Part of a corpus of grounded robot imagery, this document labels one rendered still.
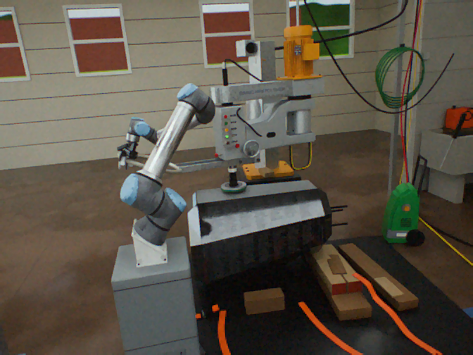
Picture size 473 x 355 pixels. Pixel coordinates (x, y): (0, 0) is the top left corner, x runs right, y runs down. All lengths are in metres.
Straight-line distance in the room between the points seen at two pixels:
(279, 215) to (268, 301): 0.66
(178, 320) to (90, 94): 7.42
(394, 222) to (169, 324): 2.58
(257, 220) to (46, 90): 7.13
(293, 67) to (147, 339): 2.23
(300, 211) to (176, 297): 1.33
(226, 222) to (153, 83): 6.43
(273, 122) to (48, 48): 6.93
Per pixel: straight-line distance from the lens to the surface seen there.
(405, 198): 3.91
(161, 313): 2.09
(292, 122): 3.18
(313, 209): 2.98
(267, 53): 3.70
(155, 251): 2.01
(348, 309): 2.90
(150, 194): 1.89
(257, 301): 2.92
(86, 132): 9.16
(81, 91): 9.07
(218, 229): 2.80
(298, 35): 3.11
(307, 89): 3.11
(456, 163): 5.07
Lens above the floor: 1.82
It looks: 17 degrees down
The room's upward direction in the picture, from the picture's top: 4 degrees counter-clockwise
